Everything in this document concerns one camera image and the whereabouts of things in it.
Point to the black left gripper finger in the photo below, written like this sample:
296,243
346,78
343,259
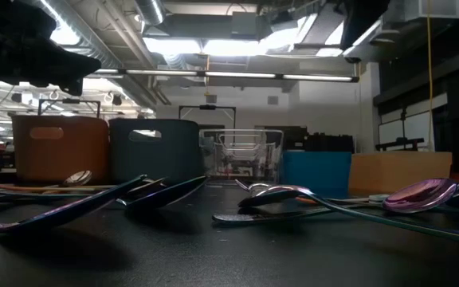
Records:
70,68

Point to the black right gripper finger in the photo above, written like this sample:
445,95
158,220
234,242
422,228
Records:
361,20

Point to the iridescent rainbow spoon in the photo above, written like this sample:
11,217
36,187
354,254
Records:
420,195
162,195
277,194
66,211

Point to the white ceiling unit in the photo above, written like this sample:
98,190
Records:
424,10

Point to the large orange plastic bin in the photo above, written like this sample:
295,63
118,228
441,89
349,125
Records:
74,159

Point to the white board panel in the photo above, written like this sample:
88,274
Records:
389,131

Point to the black equipment stack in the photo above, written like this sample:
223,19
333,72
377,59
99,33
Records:
329,142

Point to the grey-blue plastic bin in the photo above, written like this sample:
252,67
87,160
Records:
154,163

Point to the bright ceiling light panel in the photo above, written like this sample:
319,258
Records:
197,47

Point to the long linear light fixture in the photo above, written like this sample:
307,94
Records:
233,74

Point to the small tan orange bin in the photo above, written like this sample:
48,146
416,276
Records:
401,171

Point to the small blue plastic bin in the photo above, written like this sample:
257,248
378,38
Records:
317,171

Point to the clear plastic bin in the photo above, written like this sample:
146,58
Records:
209,151

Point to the black metal frame stand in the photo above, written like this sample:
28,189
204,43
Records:
207,107
70,101

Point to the large spiral air duct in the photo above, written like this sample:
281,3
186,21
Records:
94,44

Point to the round silver air duct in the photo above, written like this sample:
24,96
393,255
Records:
150,10

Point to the grey wall box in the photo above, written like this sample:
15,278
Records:
272,100
211,98

